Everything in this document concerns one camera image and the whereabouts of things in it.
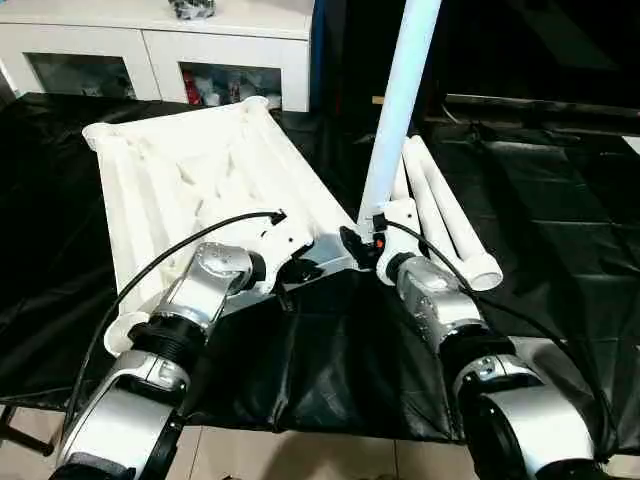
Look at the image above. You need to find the white plastic table leg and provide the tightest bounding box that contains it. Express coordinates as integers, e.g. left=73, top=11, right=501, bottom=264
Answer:
left=356, top=0, right=445, bottom=237
left=391, top=159, right=415, bottom=205
left=408, top=133, right=504, bottom=292
left=401, top=141, right=471, bottom=262

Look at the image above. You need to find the white plastic table top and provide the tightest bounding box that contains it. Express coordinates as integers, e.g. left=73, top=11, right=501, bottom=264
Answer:
left=81, top=94, right=367, bottom=358

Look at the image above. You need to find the black metal frame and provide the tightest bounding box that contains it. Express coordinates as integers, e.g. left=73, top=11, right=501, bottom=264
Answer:
left=0, top=403, right=55, bottom=457

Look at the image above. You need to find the black plastic mat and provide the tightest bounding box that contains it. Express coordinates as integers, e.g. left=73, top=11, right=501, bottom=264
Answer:
left=0, top=91, right=640, bottom=444

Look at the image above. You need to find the long black rail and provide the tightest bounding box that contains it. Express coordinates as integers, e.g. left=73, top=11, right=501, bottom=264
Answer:
left=443, top=91, right=640, bottom=120

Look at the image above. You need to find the white cabinet with glass doors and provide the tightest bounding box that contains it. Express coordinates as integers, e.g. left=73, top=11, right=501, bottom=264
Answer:
left=0, top=0, right=314, bottom=114

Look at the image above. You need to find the dark lumpy object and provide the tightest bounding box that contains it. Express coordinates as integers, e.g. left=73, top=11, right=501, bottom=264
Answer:
left=166, top=0, right=220, bottom=22

